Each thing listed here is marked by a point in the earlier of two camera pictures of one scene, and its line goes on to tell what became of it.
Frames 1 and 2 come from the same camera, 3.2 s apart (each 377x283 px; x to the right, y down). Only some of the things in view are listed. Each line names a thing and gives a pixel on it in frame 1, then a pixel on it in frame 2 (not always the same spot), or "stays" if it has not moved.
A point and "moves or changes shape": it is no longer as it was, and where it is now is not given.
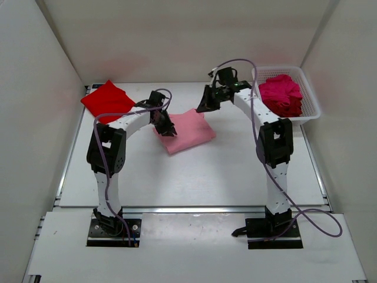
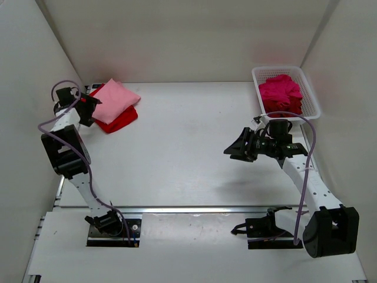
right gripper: (207, 104) → (241, 150)
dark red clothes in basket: (283, 104) stays
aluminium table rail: (215, 210) stays
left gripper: (165, 130) → (92, 103)
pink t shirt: (192, 131) → (116, 99)
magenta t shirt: (281, 96) stays
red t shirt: (107, 98) moves or changes shape
